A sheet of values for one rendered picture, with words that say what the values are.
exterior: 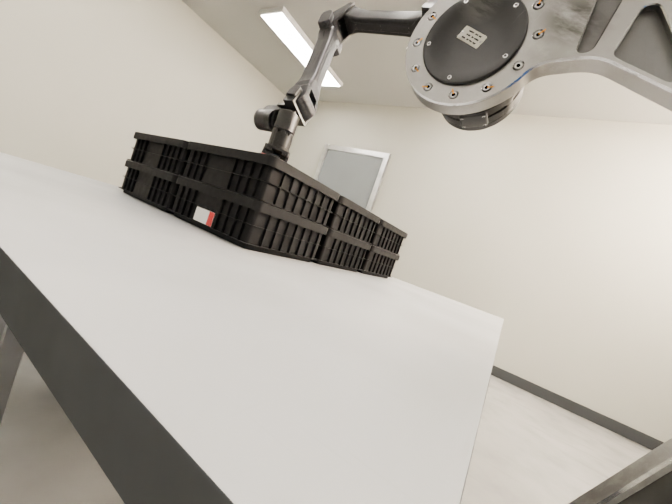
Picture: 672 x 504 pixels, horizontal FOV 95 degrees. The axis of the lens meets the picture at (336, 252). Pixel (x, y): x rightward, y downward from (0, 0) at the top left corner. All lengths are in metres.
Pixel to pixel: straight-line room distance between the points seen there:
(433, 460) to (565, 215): 3.72
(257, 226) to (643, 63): 0.69
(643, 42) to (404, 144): 3.89
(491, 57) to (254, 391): 0.51
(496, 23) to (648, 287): 3.48
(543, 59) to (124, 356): 0.54
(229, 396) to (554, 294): 3.65
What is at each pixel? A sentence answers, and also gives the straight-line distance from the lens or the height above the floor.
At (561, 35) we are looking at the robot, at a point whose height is 1.13.
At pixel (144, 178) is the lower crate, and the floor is 0.78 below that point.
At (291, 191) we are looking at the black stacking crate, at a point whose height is 0.87.
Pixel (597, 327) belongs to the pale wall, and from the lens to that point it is 3.80.
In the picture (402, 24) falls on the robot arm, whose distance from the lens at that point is 1.11.
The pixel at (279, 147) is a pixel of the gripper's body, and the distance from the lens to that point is 0.85.
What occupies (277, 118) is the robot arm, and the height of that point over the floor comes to 1.04.
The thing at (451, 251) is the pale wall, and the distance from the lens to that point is 3.81.
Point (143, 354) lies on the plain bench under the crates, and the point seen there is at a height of 0.70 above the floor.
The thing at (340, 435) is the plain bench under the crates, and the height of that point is 0.70.
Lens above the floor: 0.79
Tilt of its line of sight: 2 degrees down
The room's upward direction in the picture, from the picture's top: 19 degrees clockwise
